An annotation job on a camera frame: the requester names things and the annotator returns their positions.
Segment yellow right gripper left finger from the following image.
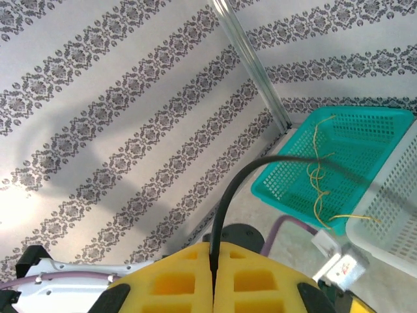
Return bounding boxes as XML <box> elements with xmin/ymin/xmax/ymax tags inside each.
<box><xmin>93</xmin><ymin>241</ymin><xmax>216</xmax><ymax>313</ymax></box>

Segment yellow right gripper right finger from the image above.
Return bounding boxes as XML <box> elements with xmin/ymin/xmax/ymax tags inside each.
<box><xmin>213</xmin><ymin>241</ymin><xmax>338</xmax><ymax>313</ymax></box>

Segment thin black cable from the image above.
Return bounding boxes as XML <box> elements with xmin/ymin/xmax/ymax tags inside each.
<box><xmin>208</xmin><ymin>155</ymin><xmax>417</xmax><ymax>281</ymax></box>

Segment thin yellow cable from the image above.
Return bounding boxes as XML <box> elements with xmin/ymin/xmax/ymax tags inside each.
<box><xmin>306</xmin><ymin>113</ymin><xmax>338</xmax><ymax>231</ymax></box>
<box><xmin>312</xmin><ymin>149</ymin><xmax>382</xmax><ymax>229</ymax></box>

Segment white perforated plastic basket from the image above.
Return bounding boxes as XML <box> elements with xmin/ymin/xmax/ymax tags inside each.
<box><xmin>344</xmin><ymin>121</ymin><xmax>417</xmax><ymax>285</ymax></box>

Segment teal perforated plastic basket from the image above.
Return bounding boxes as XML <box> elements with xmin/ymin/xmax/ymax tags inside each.
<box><xmin>250</xmin><ymin>106</ymin><xmax>417</xmax><ymax>238</ymax></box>

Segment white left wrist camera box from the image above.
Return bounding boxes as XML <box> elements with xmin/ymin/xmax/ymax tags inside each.
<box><xmin>311</xmin><ymin>228</ymin><xmax>371</xmax><ymax>291</ymax></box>

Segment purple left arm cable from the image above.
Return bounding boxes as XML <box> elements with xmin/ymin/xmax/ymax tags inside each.
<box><xmin>0</xmin><ymin>215</ymin><xmax>319</xmax><ymax>290</ymax></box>

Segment aluminium frame corner post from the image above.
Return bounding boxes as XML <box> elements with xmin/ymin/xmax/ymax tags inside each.
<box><xmin>208</xmin><ymin>0</ymin><xmax>294</xmax><ymax>131</ymax></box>

